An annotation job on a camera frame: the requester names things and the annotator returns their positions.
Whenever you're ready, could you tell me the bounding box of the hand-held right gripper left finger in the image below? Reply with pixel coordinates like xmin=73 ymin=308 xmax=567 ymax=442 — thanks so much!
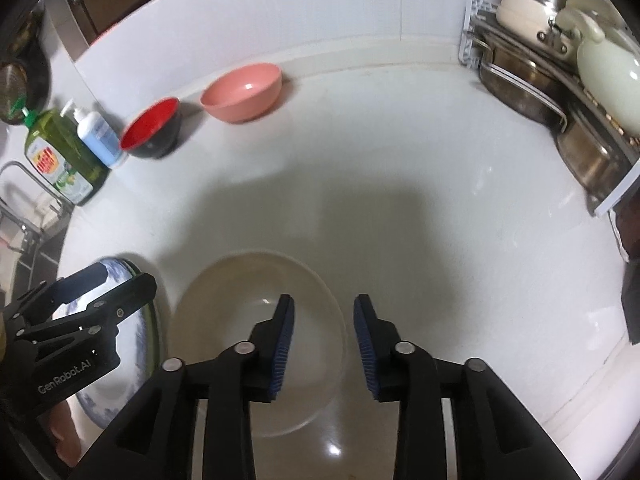
xmin=70 ymin=293 xmax=297 ymax=480

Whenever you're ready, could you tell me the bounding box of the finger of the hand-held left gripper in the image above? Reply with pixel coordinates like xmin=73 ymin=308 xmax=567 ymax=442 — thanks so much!
xmin=27 ymin=262 xmax=109 ymax=327
xmin=30 ymin=273 xmax=158 ymax=334

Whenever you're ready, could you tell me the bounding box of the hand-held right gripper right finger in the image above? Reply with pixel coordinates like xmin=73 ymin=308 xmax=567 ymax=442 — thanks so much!
xmin=352 ymin=293 xmax=587 ymax=480

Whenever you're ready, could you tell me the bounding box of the blue patterned white plate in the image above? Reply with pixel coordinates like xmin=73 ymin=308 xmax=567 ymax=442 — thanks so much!
xmin=52 ymin=257 xmax=160 ymax=432

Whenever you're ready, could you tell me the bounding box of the white bowl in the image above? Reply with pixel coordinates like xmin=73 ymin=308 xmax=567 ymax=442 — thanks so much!
xmin=172 ymin=250 xmax=349 ymax=437

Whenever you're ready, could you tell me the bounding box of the person's left hand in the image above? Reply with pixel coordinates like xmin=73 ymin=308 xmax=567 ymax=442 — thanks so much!
xmin=49 ymin=402 xmax=84 ymax=467

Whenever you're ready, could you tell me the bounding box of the steel faucet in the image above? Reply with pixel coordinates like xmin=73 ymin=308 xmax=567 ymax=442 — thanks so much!
xmin=0 ymin=160 xmax=72 ymax=253

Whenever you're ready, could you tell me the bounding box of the green dish soap bottle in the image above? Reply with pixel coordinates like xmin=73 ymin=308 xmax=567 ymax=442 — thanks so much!
xmin=13 ymin=100 xmax=112 ymax=207

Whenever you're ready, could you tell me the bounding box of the blue and white pump bottle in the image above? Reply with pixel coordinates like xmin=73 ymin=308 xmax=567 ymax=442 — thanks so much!
xmin=60 ymin=98 xmax=129 ymax=170

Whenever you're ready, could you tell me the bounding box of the red and black bowl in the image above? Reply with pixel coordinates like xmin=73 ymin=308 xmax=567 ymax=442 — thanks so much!
xmin=119 ymin=97 xmax=182 ymax=160

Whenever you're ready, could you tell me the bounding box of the dark wok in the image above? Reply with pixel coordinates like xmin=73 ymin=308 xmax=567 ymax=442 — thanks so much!
xmin=0 ymin=7 xmax=52 ymax=127

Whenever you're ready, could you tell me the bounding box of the pink bowl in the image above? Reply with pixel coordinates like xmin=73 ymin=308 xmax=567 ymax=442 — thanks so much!
xmin=200 ymin=62 xmax=284 ymax=124

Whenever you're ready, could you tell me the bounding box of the small steel pot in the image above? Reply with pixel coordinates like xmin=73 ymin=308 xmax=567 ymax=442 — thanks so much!
xmin=554 ymin=110 xmax=632 ymax=196

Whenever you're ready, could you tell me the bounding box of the grey corner rack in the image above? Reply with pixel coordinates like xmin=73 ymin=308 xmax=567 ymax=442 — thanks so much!
xmin=462 ymin=20 xmax=640 ymax=218

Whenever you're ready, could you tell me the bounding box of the large steel pot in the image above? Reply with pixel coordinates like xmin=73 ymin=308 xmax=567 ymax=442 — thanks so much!
xmin=477 ymin=40 xmax=571 ymax=128

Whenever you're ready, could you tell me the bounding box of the white pot with steel lid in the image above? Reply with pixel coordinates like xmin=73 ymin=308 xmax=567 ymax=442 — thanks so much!
xmin=495 ymin=0 xmax=583 ymax=58

